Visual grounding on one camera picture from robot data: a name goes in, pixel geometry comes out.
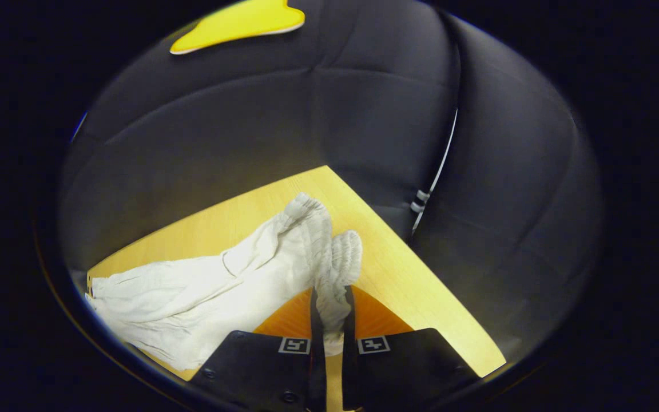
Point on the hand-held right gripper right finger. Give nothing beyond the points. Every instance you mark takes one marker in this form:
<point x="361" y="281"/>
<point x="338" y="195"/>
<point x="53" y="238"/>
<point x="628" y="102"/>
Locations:
<point x="404" y="369"/>

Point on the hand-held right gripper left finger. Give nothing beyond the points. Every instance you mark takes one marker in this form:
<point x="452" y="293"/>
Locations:
<point x="261" y="372"/>

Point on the white jeans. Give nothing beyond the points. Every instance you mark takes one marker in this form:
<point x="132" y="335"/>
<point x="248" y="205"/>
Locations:
<point x="203" y="297"/>

